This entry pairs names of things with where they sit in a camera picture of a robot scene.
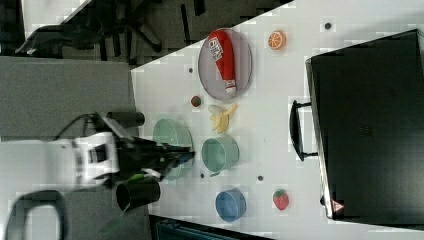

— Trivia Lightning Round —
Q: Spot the grey round plate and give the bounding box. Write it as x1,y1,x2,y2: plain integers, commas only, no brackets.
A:
198,28,252,101

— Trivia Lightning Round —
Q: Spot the yellow banana toy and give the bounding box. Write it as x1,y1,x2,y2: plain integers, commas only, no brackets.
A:
208,103,238,134

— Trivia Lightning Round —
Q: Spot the black camera mount cylinder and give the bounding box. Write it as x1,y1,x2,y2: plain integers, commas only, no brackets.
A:
106,112,145,128

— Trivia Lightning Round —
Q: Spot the green bowl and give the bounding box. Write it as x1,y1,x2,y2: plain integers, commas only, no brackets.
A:
153,119,193,181

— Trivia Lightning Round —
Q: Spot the black cylinder cup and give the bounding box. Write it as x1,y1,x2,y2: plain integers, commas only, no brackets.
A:
116,179,161,211

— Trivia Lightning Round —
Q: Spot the orange slice toy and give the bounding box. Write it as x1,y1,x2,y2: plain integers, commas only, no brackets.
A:
268,30,287,50

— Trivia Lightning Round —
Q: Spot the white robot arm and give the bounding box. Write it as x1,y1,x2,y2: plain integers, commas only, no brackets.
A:
0,132,195,194

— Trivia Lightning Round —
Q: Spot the red ketchup bottle toy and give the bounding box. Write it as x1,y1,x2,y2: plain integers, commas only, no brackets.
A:
207,30,237,94

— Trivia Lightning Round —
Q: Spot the black office chair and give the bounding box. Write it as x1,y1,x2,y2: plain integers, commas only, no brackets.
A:
16,0,162,64

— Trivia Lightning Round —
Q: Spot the large red strawberry toy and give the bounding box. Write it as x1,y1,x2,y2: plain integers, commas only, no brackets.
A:
273,189,290,211

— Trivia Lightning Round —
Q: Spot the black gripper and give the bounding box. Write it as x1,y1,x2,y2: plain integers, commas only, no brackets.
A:
114,137,195,181

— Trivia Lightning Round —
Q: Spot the small red strawberry toy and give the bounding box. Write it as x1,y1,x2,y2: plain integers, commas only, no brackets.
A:
190,96,202,107

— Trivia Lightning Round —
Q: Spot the blue bowl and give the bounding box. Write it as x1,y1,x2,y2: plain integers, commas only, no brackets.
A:
215,188,247,222

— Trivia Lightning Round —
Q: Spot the green cup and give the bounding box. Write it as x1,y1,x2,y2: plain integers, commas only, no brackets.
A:
201,136,240,177

